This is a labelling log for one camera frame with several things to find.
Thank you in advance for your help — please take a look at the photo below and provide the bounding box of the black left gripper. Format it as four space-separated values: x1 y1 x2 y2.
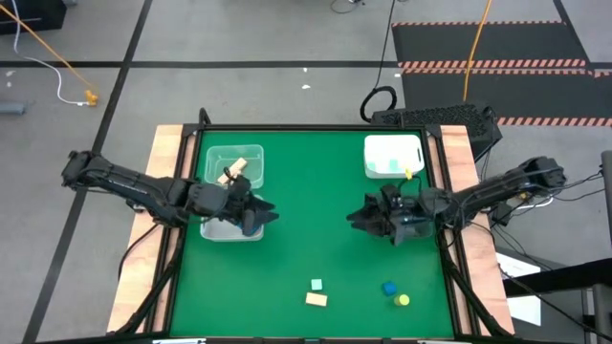
186 176 281 237

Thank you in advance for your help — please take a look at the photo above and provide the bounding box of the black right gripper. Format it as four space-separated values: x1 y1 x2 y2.
346 183 439 246

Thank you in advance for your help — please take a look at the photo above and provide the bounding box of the clear plastic bin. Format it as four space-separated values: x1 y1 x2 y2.
205 144 265 190

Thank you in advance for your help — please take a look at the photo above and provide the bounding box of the green table mat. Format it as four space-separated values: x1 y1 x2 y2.
169 129 455 338

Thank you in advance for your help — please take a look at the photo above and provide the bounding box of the black perforated computer case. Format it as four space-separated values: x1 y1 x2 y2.
371 102 503 163

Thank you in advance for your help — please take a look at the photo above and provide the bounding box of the white paper sheet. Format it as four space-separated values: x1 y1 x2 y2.
496 250 544 329

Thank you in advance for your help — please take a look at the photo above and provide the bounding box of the black metal beam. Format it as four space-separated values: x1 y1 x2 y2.
501 257 612 297

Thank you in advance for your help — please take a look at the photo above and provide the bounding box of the black hazard-striped floor mat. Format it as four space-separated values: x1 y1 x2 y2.
391 21 612 128

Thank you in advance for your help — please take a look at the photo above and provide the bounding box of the black floor box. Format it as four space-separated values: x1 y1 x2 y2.
0 0 68 34

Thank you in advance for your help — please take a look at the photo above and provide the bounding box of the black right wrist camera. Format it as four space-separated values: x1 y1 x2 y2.
382 183 407 211

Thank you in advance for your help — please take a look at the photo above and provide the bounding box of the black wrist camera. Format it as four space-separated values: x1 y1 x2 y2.
382 183 407 211
224 174 253 202

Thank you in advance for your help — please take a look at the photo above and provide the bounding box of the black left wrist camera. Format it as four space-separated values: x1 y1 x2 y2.
224 174 253 202

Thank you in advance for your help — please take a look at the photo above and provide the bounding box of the thick black hanging cable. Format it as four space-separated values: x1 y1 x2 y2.
359 0 399 123

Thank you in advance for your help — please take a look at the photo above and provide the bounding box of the yellow hanging cable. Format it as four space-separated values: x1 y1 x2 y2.
462 0 493 102

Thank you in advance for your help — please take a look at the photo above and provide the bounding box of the grey upright post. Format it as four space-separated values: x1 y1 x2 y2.
601 150 612 230

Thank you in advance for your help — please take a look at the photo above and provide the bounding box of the white floor cable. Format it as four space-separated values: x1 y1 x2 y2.
11 0 90 106

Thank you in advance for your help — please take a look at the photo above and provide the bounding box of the yellow floor cable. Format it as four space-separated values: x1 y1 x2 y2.
0 2 99 107

